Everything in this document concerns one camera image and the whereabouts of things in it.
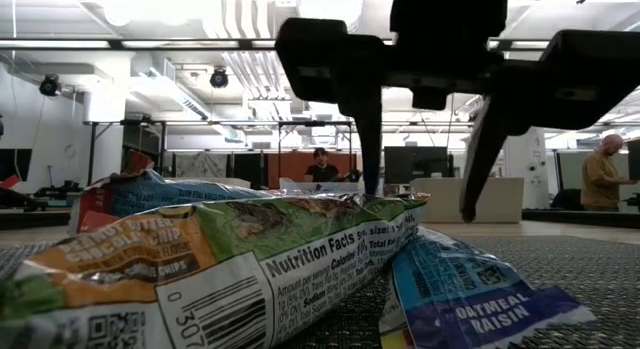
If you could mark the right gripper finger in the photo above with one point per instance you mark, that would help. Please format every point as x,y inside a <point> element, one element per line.
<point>487,149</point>
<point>370,139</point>

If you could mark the red and blue granola bar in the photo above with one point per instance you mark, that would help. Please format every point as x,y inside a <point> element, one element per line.
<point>165,196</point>

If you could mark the white round pillar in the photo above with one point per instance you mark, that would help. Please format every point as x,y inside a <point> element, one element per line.
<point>527,169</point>

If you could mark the black computer monitor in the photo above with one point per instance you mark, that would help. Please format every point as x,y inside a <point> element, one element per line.
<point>417,164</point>
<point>15,164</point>
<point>635,161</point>

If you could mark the person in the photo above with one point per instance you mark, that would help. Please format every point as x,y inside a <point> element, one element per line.
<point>600,179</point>
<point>322,171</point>

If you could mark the blue oatmeal raisin bar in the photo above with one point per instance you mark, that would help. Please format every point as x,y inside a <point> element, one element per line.
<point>450,284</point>

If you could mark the black ceiling spotlight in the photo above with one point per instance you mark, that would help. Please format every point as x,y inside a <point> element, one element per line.
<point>219,78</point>
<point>50,85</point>

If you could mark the green orange peanut butter bar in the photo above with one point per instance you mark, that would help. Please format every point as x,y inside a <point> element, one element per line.
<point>175,259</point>

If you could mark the black beam with light strips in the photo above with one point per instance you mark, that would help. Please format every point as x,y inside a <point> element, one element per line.
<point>150,44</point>

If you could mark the red flat strip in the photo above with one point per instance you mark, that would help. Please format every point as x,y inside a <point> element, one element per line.
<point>9,182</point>

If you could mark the black pipe frame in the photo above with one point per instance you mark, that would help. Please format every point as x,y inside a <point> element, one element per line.
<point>315,123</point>

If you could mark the green partition wall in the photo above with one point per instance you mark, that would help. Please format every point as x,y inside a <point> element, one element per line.
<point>565,169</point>

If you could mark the orange partition wall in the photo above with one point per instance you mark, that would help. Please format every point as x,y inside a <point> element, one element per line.
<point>290,164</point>

